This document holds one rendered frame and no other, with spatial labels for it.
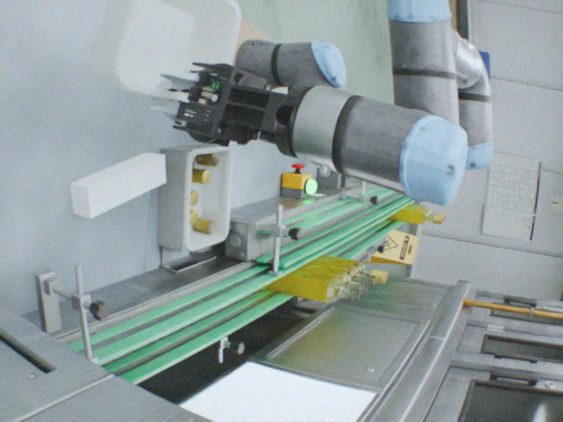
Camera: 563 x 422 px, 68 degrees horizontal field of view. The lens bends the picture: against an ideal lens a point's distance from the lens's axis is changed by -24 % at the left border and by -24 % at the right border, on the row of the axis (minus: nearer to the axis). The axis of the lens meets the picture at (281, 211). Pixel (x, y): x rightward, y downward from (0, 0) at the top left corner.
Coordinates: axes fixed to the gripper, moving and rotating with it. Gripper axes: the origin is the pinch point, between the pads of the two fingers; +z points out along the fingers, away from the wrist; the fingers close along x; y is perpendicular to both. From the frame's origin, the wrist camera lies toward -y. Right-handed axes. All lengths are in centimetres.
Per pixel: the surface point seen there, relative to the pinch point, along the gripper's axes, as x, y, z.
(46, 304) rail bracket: 36.9, -0.9, 19.5
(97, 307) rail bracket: 30.6, -0.7, 5.6
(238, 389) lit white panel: 53, -38, -1
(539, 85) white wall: -179, -643, -49
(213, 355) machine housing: 57, -55, 16
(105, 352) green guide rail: 42.2, -7.6, 9.5
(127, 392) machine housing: 23.2, 20.7, -19.9
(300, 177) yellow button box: 14, -103, 28
